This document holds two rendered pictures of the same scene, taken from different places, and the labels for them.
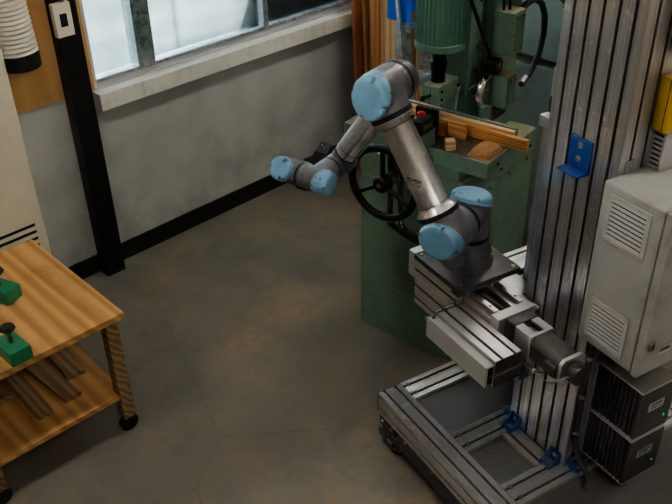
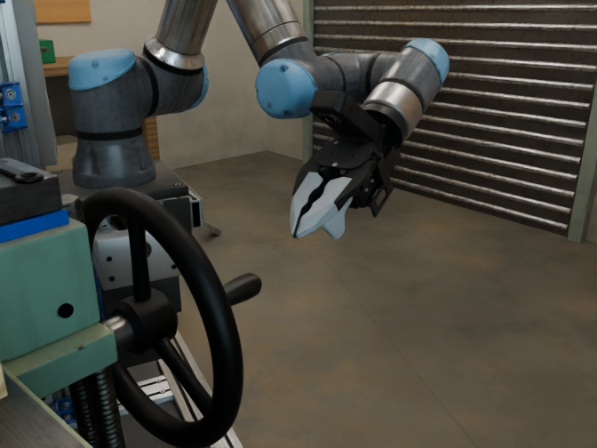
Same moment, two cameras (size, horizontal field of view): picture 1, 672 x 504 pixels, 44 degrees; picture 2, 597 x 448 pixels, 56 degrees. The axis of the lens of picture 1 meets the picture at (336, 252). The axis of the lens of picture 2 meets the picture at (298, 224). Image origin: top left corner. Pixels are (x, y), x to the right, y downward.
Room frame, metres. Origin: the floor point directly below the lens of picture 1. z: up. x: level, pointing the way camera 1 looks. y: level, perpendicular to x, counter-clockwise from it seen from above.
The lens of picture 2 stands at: (3.02, 0.03, 1.12)
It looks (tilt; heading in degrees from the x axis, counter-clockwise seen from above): 21 degrees down; 183
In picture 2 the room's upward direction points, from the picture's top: straight up
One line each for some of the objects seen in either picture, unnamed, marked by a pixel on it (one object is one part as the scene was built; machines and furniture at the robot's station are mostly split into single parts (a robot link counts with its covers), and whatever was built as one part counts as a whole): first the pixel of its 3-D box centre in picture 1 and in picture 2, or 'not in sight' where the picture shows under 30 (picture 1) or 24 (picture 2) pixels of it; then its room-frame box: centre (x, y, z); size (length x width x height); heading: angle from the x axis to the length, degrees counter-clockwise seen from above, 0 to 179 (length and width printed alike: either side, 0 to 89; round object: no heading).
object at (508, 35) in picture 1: (508, 30); not in sight; (2.86, -0.63, 1.23); 0.09 x 0.08 x 0.15; 142
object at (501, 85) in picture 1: (500, 88); not in sight; (2.83, -0.61, 1.02); 0.09 x 0.07 x 0.12; 52
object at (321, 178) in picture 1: (319, 177); (345, 80); (2.17, 0.05, 1.02); 0.11 x 0.11 x 0.08; 56
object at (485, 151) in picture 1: (485, 148); not in sight; (2.56, -0.52, 0.91); 0.12 x 0.09 x 0.03; 142
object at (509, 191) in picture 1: (444, 237); not in sight; (2.88, -0.45, 0.36); 0.58 x 0.45 x 0.71; 142
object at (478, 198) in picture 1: (469, 211); (107, 88); (2.01, -0.38, 0.98); 0.13 x 0.12 x 0.14; 146
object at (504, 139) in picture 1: (449, 124); not in sight; (2.75, -0.42, 0.92); 0.62 x 0.02 x 0.04; 52
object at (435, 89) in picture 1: (440, 91); not in sight; (2.79, -0.39, 1.03); 0.14 x 0.07 x 0.09; 142
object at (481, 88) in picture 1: (485, 91); not in sight; (2.81, -0.55, 1.02); 0.12 x 0.03 x 0.12; 142
